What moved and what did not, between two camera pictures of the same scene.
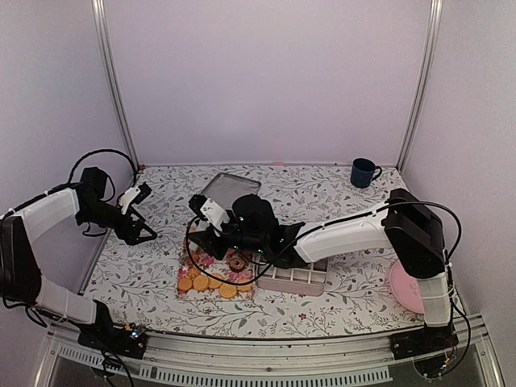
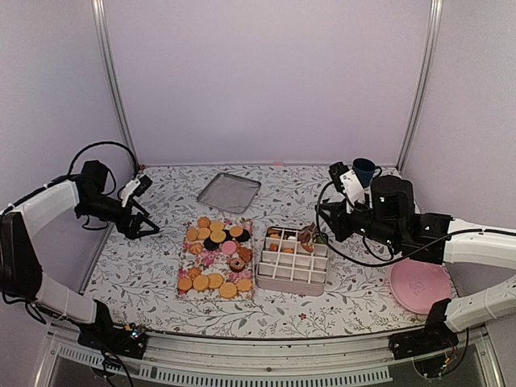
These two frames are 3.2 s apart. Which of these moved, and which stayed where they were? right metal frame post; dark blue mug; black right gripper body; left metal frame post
Moved: black right gripper body
Stayed: dark blue mug; left metal frame post; right metal frame post
